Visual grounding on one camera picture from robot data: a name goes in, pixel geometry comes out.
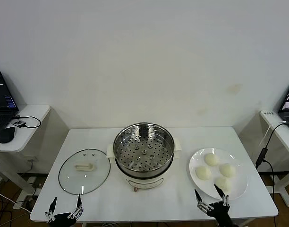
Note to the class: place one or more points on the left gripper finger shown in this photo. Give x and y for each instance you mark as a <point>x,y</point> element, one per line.
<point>51,212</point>
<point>78,208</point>

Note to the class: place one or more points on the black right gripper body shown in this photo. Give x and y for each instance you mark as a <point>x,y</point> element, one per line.
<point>221,214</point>

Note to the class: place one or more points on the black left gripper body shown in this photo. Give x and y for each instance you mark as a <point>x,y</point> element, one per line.
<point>63,218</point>

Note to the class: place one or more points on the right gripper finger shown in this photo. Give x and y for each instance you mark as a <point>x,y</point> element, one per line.
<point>225,199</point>
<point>201,204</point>

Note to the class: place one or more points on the white steamed baozi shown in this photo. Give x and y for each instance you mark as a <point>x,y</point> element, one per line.
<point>227,170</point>
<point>226,183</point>
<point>203,172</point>
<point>211,159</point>

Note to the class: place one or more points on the round glass lid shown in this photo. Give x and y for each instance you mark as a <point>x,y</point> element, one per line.
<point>71,176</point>

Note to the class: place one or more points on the stainless steel steamer basket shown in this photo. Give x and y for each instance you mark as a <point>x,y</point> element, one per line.
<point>144,163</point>

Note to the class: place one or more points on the white round plate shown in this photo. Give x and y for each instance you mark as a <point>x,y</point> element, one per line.
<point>240,186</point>

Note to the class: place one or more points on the white floor power strip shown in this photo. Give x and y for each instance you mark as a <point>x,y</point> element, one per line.
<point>21,205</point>

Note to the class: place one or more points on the white side table with label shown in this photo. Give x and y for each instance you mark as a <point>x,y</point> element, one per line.
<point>286,142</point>

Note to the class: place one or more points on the black computer mouse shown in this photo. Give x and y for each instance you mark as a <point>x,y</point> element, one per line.
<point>6,135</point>

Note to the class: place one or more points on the small black usb hub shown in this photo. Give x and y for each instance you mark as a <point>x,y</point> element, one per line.
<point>18,123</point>

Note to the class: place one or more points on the small printed table label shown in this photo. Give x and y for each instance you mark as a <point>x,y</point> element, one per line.
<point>268,113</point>

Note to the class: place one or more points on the white side table with mouse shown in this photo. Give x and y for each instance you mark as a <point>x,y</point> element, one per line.
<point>33,113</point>

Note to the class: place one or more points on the black laptop with mouse beside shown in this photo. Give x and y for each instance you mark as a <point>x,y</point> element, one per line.
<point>2,94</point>

